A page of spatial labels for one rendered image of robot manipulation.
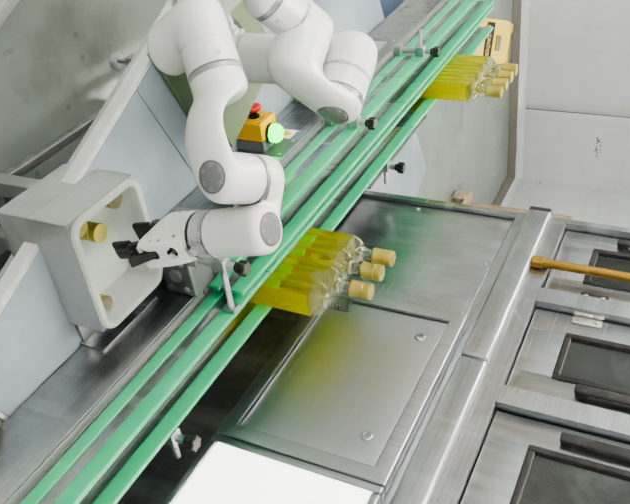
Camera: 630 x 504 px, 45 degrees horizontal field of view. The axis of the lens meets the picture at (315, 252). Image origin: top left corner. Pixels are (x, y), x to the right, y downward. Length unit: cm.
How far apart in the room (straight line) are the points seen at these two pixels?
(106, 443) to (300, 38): 74
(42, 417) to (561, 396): 94
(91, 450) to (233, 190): 49
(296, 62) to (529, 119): 655
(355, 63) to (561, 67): 618
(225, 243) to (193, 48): 29
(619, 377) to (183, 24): 104
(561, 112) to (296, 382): 639
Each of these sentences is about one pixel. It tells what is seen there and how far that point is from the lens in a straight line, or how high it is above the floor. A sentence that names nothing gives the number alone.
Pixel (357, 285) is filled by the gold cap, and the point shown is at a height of 114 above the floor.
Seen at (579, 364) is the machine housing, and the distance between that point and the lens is 163.
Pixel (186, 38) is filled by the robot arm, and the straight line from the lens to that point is 119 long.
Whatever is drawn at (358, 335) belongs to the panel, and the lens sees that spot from 162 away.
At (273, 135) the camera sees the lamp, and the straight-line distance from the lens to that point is 173.
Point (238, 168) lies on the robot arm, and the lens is 107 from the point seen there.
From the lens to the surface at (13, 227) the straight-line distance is 137.
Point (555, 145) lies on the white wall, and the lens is 788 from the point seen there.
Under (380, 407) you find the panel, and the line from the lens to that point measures 147.
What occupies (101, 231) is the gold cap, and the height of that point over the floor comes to 81.
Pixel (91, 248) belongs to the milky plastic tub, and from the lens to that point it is 141.
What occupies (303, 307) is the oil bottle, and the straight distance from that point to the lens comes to 151.
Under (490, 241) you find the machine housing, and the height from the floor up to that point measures 128.
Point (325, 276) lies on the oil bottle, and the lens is 154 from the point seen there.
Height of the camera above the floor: 169
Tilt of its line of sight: 25 degrees down
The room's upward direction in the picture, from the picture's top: 101 degrees clockwise
